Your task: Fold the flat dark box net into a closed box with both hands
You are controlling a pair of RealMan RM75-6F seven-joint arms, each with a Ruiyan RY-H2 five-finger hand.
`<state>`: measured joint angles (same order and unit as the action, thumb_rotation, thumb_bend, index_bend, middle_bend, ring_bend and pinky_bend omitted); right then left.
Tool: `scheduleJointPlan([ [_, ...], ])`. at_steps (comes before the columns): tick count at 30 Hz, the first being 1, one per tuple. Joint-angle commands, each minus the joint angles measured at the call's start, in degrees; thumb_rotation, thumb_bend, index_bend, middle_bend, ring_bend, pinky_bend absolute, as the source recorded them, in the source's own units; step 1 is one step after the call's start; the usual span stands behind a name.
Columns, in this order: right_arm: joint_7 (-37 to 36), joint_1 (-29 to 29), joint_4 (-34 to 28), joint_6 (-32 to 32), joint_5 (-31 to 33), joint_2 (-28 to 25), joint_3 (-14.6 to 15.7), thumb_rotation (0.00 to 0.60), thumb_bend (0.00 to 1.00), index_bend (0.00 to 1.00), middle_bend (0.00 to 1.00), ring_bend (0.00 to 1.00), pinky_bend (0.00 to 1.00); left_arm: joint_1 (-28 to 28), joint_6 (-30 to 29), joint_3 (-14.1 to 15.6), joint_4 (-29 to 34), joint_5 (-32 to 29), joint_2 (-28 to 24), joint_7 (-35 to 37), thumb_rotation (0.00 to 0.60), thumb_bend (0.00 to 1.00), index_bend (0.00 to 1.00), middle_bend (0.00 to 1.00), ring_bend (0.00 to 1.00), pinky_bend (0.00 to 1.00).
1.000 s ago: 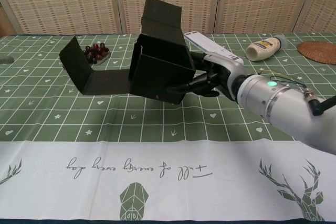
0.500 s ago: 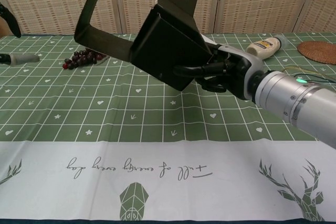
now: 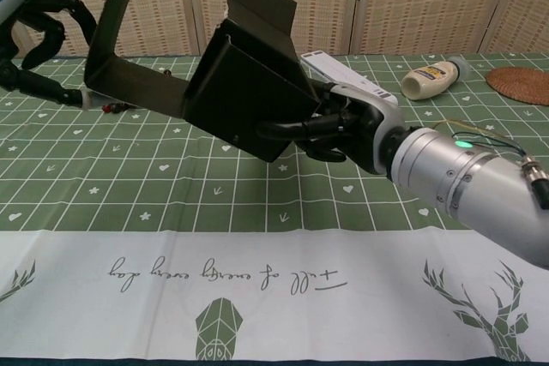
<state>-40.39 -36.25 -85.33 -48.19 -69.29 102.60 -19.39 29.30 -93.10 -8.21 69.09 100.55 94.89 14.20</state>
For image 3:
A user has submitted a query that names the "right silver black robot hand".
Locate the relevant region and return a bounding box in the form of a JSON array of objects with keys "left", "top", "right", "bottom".
[{"left": 256, "top": 78, "right": 404, "bottom": 177}]

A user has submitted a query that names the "green checked tablecloth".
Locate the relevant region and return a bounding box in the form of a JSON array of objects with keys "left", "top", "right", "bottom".
[{"left": 0, "top": 51, "right": 549, "bottom": 366}]

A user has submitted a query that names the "right arm wrist cable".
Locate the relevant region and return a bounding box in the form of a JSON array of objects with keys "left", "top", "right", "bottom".
[{"left": 428, "top": 119, "right": 549, "bottom": 208}]

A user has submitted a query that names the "black cardboard folding box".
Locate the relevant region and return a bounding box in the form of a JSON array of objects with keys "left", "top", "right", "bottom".
[{"left": 83, "top": 0, "right": 321, "bottom": 165}]

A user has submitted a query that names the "white folding laptop stand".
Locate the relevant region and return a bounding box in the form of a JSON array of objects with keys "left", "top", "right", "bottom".
[{"left": 301, "top": 51, "right": 398, "bottom": 105}]

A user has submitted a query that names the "round woven rattan coaster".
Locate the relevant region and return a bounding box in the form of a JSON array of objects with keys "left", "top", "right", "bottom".
[{"left": 485, "top": 66, "right": 549, "bottom": 106}]

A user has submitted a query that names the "cream mayonnaise squeeze bottle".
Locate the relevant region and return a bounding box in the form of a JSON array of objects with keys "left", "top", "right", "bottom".
[{"left": 401, "top": 56, "right": 472, "bottom": 102}]

